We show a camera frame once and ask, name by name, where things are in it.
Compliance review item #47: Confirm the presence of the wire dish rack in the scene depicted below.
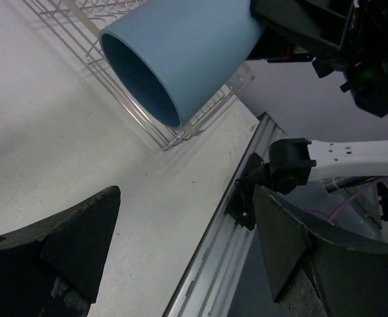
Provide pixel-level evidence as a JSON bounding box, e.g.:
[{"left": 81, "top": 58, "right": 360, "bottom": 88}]
[{"left": 29, "top": 1, "right": 255, "bottom": 149}]

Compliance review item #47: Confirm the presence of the aluminium mounting rail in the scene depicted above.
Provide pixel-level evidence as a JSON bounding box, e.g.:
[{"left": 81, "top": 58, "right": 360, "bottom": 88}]
[{"left": 163, "top": 113, "right": 285, "bottom": 316}]

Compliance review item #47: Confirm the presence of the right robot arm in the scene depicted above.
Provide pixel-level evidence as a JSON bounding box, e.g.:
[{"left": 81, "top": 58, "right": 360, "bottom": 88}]
[{"left": 243, "top": 1, "right": 388, "bottom": 192}]

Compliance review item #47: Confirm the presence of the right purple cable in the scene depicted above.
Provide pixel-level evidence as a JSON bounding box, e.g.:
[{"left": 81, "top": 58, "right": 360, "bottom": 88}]
[{"left": 304, "top": 178, "right": 383, "bottom": 224}]

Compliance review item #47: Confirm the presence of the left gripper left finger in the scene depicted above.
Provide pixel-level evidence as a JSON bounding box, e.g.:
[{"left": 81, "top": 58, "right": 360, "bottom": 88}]
[{"left": 0, "top": 186, "right": 121, "bottom": 316}]

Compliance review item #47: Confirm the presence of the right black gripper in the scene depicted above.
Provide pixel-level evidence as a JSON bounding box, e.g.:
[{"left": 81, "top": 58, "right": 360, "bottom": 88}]
[{"left": 247, "top": 1, "right": 388, "bottom": 118}]

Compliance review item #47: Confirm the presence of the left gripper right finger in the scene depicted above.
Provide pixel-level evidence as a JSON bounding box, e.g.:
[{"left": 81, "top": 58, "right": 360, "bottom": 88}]
[{"left": 253, "top": 186, "right": 388, "bottom": 316}]

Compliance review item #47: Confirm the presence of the light blue plastic cup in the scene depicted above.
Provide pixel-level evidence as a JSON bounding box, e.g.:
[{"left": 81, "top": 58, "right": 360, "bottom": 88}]
[{"left": 98, "top": 0, "right": 264, "bottom": 129}]

